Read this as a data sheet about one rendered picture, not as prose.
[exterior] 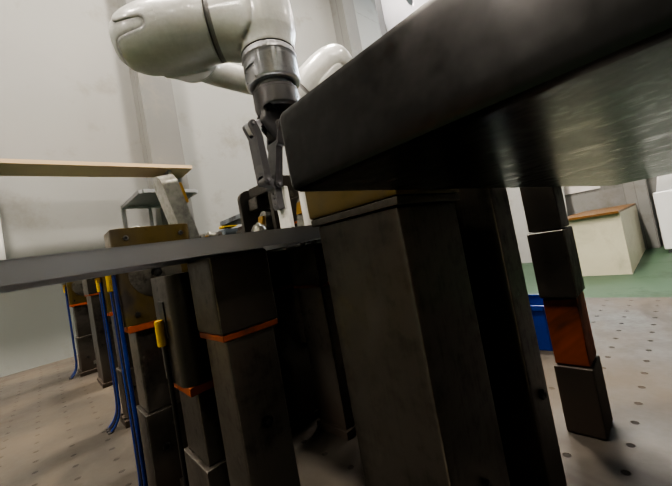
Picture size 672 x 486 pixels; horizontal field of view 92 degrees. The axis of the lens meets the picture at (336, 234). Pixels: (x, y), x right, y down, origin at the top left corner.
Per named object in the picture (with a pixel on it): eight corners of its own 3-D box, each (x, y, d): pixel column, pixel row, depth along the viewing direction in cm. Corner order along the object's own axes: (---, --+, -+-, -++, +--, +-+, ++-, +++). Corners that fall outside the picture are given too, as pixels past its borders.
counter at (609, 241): (645, 249, 535) (635, 203, 537) (632, 274, 385) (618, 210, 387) (592, 253, 587) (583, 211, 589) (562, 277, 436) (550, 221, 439)
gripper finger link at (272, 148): (286, 120, 51) (278, 116, 50) (285, 186, 49) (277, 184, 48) (273, 129, 54) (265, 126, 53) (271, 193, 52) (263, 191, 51)
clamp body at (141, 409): (117, 527, 38) (73, 239, 40) (214, 467, 47) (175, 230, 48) (129, 559, 34) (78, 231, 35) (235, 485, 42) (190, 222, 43)
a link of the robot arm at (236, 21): (302, 69, 59) (230, 81, 59) (287, -11, 60) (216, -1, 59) (297, 29, 48) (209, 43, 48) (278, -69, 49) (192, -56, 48)
